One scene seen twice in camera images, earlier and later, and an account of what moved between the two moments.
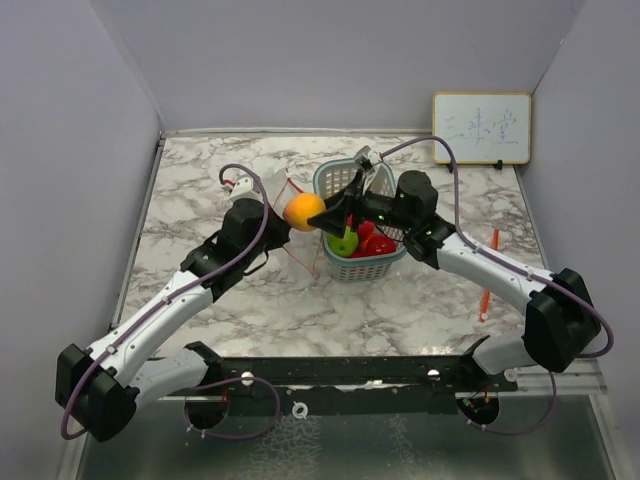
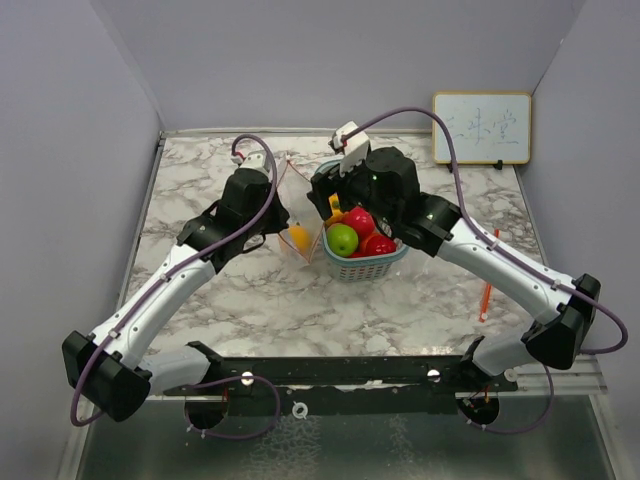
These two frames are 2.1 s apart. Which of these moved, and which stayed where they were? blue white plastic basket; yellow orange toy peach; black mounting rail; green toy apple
Moved: yellow orange toy peach
Stayed: green toy apple; blue white plastic basket; black mounting rail
